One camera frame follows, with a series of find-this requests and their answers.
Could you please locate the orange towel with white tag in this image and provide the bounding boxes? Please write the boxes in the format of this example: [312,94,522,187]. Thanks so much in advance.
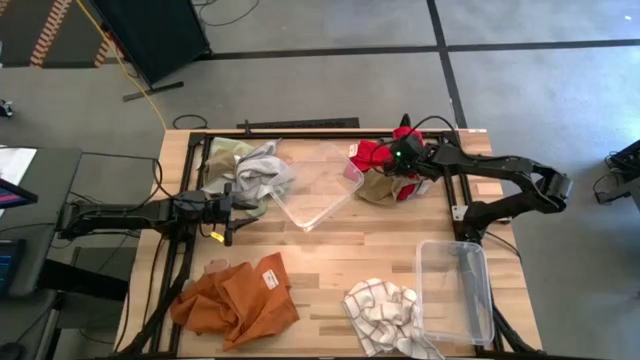
[222,252,301,353]

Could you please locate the khaki brown towel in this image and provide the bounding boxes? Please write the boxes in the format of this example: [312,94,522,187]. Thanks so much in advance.
[355,168,421,208]

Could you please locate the dark tilted monitor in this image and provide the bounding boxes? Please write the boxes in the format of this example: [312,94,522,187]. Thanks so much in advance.
[0,178,40,211]

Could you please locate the yellow cable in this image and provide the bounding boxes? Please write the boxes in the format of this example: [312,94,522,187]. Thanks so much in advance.
[74,0,169,132]

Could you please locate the black divider panel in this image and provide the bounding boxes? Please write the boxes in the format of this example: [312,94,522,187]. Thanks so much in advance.
[89,0,212,103]

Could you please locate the white paper sheet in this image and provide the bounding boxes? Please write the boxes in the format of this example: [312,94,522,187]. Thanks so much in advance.
[0,146,38,187]

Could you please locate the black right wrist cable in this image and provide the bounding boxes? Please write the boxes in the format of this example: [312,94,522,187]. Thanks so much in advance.
[402,114,460,149]

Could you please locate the black metal table frame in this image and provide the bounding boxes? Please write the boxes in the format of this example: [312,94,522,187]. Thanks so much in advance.
[113,128,544,360]

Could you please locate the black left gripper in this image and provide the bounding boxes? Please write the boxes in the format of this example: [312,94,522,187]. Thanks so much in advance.
[202,182,260,248]

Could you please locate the gray waffle towel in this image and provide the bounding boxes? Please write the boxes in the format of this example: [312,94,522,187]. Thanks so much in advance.
[201,140,298,202]

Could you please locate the small dark screen device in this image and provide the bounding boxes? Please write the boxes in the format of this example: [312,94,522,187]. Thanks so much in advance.
[0,238,27,296]

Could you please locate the clear plastic bin white label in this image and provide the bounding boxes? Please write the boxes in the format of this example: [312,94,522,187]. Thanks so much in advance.
[267,138,366,233]

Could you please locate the white checked towel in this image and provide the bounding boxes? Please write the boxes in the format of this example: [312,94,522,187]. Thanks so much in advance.
[342,277,446,360]

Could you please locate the dark rug orange stripes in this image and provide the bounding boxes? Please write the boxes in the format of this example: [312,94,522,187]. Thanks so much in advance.
[0,0,121,70]

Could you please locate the black equipment with cables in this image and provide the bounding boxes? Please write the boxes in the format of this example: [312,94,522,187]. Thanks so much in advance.
[592,138,640,206]

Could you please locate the gray desk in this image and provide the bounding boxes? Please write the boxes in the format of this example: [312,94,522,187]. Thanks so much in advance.
[0,145,84,300]

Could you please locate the black floor cable loop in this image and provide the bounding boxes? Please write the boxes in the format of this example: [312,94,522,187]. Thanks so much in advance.
[171,113,210,131]

